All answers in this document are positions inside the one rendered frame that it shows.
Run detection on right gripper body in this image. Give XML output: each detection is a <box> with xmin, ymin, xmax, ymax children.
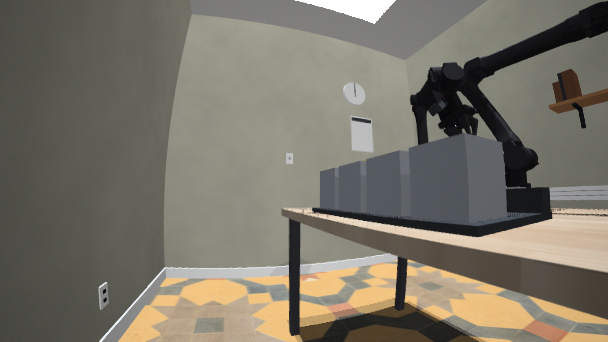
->
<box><xmin>438</xmin><ymin>104</ymin><xmax>478</xmax><ymax>130</ymax></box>

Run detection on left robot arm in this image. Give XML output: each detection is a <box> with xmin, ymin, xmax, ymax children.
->
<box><xmin>458</xmin><ymin>1</ymin><xmax>608</xmax><ymax>188</ymax></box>

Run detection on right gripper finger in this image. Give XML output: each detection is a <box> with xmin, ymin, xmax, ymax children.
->
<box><xmin>443</xmin><ymin>127</ymin><xmax>462</xmax><ymax>137</ymax></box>
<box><xmin>459</xmin><ymin>115</ymin><xmax>478</xmax><ymax>136</ymax></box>

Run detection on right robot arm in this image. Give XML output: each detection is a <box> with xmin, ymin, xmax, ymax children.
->
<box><xmin>410</xmin><ymin>62</ymin><xmax>464</xmax><ymax>145</ymax></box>

